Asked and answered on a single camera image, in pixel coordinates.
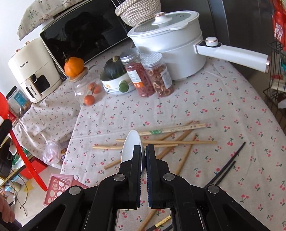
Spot white electric cooking pot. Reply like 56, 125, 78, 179
128, 10, 270, 80

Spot jar of red dried fruit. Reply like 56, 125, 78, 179
120, 48, 155, 98

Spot orange pumpkin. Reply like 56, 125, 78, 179
64, 54, 84, 78

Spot white ceramic spoon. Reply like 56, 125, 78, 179
121, 130, 146, 175

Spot jar of dried rings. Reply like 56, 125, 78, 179
141, 53, 174, 97

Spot white bowl with green knob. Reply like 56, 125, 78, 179
100, 71, 135, 95

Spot brown wooden chopstick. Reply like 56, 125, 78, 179
138, 144, 193, 231
104, 121, 198, 169

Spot light bamboo chopstick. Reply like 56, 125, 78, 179
116, 138, 218, 146
92, 144, 179, 150

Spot red snack packages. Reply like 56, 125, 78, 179
272, 0, 286, 51

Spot wrapped disposable chopsticks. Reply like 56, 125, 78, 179
139, 124, 208, 136

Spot woven rope basket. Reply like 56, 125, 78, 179
115, 0, 161, 27

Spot black chopstick long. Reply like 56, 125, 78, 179
204, 142, 246, 188

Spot black chopstick short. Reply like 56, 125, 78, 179
209, 161, 236, 185

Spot pink plastic basket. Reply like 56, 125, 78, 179
43, 174, 88, 207

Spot black microwave oven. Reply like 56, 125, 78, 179
40, 0, 130, 73

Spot cherry print tablecloth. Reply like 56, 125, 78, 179
15, 59, 286, 230

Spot cream air fryer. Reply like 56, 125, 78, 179
8, 38, 62, 103

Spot black wire rack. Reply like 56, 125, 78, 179
263, 40, 286, 136

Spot red silicone spoon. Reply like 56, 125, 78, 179
0, 92, 48, 191

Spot grey refrigerator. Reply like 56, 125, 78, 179
133, 0, 278, 78

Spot dark green squash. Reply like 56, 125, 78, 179
104, 56, 126, 79

